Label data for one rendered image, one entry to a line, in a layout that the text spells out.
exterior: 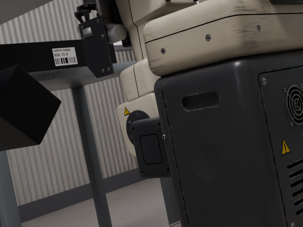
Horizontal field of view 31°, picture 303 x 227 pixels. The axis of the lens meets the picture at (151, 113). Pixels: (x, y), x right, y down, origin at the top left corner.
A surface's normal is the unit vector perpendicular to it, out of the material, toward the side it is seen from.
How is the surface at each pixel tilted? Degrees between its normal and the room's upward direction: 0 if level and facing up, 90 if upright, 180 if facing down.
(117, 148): 90
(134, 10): 90
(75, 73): 90
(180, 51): 90
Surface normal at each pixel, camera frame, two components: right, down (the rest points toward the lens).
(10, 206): 0.71, -0.13
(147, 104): -0.68, 0.15
